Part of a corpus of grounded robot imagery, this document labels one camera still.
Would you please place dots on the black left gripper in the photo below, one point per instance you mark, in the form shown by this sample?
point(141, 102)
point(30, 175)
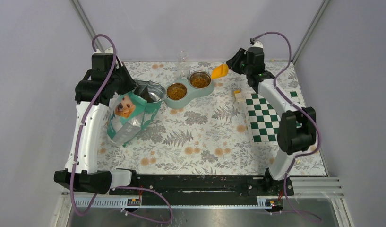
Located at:
point(131, 84)

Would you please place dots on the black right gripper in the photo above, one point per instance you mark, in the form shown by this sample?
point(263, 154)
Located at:
point(233, 64)

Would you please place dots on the orange plastic scoop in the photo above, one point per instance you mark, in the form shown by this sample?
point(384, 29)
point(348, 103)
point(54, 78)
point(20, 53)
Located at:
point(219, 71)

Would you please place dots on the green pet food bag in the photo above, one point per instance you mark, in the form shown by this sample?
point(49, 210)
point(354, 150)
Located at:
point(134, 111)

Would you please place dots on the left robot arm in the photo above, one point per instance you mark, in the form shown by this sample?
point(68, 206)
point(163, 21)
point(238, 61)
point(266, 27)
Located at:
point(93, 93)

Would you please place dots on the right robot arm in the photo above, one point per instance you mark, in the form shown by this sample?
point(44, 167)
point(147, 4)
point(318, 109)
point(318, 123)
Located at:
point(297, 132)

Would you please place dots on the white yellow toy block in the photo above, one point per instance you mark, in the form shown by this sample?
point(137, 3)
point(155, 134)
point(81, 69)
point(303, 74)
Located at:
point(239, 97)

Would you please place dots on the steel bowl with kibble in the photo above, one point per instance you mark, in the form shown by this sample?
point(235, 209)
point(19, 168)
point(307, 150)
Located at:
point(199, 79)

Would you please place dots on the clear water bottle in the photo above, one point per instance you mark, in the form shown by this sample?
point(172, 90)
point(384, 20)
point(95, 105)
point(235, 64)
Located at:
point(183, 65)

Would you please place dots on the mint green double bowl stand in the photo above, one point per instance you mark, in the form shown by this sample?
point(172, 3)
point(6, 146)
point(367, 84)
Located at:
point(191, 94)

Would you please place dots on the green white checkerboard mat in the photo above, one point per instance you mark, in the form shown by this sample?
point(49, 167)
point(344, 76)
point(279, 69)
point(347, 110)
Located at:
point(262, 119)

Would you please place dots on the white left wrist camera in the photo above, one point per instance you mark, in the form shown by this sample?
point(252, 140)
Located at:
point(110, 50)

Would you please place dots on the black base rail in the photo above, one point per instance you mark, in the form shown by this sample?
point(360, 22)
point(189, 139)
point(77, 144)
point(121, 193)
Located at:
point(204, 190)

